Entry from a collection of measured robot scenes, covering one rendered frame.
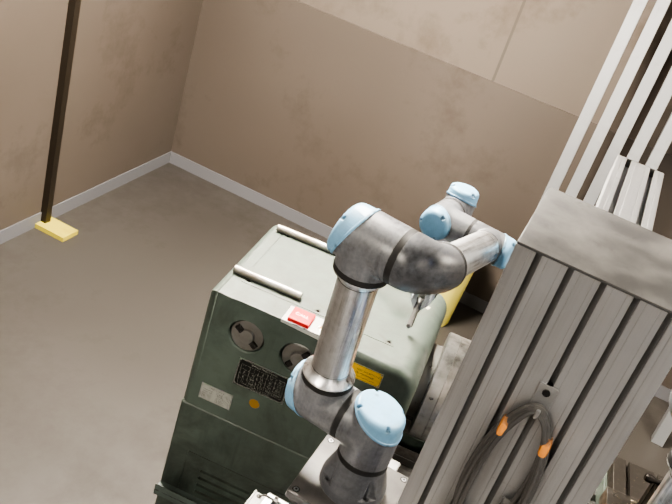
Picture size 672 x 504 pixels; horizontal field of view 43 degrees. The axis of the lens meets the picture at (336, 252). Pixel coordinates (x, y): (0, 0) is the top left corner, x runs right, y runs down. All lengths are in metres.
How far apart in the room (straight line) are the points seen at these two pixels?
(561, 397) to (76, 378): 2.83
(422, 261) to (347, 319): 0.23
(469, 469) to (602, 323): 0.31
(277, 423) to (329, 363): 0.65
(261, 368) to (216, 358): 0.13
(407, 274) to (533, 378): 0.41
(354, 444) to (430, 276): 0.44
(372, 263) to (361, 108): 3.43
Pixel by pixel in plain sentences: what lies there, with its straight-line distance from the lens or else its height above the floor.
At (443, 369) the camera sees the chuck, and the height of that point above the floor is 1.20.
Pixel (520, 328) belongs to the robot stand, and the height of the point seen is 1.91.
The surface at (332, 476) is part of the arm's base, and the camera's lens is 1.91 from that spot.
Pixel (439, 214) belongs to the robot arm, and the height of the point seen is 1.71.
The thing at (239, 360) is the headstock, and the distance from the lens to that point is 2.31.
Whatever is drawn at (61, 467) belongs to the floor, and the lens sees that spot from 3.44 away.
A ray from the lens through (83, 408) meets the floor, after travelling 3.67.
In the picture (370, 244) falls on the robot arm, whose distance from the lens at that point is 1.56.
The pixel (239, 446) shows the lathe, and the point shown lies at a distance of 2.48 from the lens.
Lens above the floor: 2.49
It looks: 29 degrees down
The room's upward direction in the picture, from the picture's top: 19 degrees clockwise
